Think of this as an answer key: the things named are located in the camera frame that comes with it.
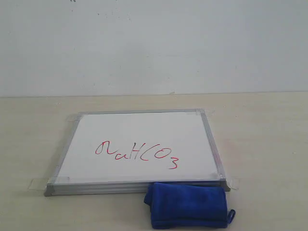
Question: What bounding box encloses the white aluminium-framed whiteboard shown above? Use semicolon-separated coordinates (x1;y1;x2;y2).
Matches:
44;109;230;197

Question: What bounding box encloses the blue microfibre cloth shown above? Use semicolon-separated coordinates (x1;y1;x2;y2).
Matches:
144;182;236;230

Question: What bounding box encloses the clear tape front left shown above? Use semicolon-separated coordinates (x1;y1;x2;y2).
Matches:
27;177;70;191

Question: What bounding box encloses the clear tape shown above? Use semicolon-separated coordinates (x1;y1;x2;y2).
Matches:
211;173;240;192
27;177;70;191

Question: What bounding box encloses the clear tape front right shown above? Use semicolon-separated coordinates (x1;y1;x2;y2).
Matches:
211;173;240;192

